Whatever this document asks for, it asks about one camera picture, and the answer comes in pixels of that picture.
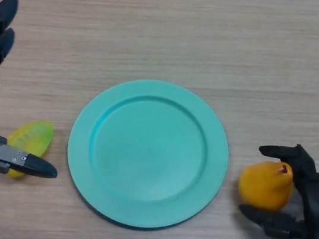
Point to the teal round plate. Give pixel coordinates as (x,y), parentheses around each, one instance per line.
(148,157)

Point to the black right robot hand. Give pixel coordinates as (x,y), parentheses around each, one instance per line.
(317,209)

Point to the yellow orange pear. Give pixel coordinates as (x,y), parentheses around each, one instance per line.
(263,189)

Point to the yellow green starfruit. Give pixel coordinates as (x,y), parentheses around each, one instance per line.
(32,136)

